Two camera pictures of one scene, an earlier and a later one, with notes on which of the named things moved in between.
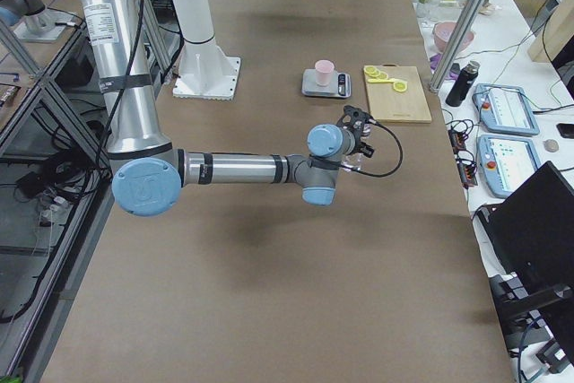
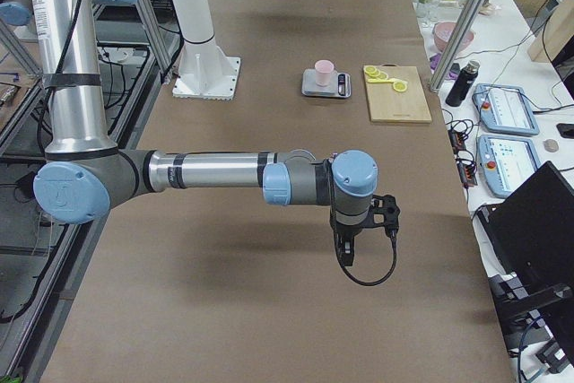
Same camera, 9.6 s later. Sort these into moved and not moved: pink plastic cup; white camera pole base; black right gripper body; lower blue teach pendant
Moved: black right gripper body
Not moved: white camera pole base; lower blue teach pendant; pink plastic cup
